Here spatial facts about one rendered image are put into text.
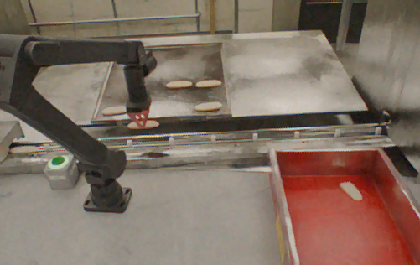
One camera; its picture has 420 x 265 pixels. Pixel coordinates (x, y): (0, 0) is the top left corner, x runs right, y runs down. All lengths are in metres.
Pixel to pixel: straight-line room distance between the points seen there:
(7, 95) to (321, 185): 0.81
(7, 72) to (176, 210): 0.54
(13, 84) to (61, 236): 0.47
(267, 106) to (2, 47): 0.86
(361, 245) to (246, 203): 0.30
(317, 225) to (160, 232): 0.40
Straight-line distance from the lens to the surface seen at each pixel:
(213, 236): 0.87
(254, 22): 4.54
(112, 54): 0.87
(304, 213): 0.94
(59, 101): 1.61
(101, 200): 0.95
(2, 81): 0.65
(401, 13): 1.18
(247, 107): 1.22
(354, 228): 0.94
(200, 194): 0.97
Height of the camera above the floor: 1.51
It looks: 34 degrees down
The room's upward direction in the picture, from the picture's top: 3 degrees counter-clockwise
